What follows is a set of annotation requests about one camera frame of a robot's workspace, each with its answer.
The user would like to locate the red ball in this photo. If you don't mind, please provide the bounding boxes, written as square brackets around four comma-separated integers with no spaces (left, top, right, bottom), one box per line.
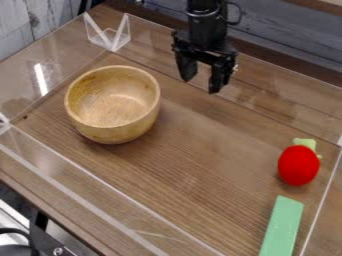
[278,138,322,186]

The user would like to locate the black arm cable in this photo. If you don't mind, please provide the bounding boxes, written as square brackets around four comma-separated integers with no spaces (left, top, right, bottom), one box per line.
[224,1,246,27]

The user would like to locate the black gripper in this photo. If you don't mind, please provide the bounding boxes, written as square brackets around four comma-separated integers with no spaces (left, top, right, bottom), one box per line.
[172,9,239,94]

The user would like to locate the green tape strip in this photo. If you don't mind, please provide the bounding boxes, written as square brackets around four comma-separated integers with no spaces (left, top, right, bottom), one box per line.
[258,196,304,256]

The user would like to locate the clear acrylic corner bracket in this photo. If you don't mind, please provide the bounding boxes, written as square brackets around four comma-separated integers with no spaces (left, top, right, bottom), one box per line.
[83,13,131,52]

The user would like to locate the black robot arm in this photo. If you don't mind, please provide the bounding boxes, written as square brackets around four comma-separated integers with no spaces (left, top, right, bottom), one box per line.
[171,0,242,94]

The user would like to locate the clear acrylic tray walls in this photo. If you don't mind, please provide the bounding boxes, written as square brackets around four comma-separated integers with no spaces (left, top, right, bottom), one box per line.
[0,19,342,256]

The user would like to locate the wooden bowl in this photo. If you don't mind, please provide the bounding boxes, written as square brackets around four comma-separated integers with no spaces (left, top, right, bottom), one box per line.
[64,65,160,144]

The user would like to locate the black metal bracket with screw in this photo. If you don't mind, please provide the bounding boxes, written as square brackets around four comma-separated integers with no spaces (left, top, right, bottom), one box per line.
[29,211,77,256]

